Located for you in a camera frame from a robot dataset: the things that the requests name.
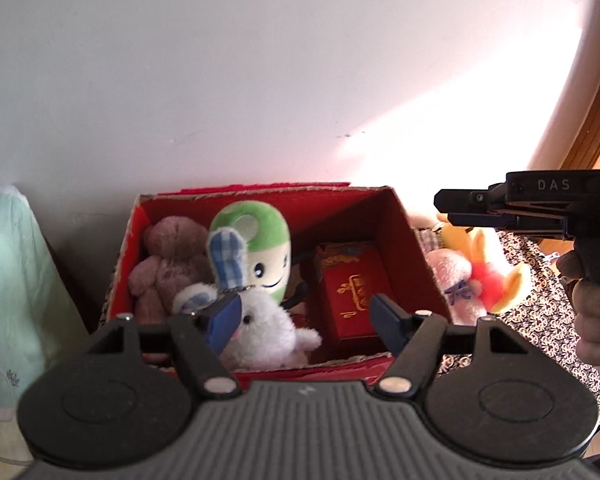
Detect red cardboard box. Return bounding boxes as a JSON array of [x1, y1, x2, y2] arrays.
[[100, 182, 453, 386]]

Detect mauve teddy bear plush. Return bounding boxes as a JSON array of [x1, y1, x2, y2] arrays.
[[127, 216, 216, 366]]

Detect small red gift box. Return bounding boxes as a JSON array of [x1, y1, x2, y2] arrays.
[[312, 241, 398, 353]]

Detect small white bunny plush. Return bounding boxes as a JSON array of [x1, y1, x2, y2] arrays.
[[172, 227, 323, 372]]

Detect light green cloth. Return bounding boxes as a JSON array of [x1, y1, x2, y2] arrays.
[[0, 185, 91, 421]]

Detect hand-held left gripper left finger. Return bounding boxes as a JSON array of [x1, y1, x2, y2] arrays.
[[65, 294, 242, 401]]

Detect yellow tiger plush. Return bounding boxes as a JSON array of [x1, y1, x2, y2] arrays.
[[440, 222, 533, 313]]

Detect person's right hand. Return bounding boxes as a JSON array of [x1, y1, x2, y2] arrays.
[[555, 250, 600, 367]]

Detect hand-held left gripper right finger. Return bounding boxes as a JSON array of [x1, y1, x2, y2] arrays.
[[370, 294, 546, 401]]

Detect green smiling plush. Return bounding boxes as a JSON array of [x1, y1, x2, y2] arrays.
[[210, 201, 308, 317]]

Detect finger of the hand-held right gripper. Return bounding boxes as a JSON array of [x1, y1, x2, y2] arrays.
[[434, 188, 506, 213], [447, 211, 566, 239]]

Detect floral patterned cloth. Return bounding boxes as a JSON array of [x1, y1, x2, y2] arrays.
[[420, 225, 600, 421]]

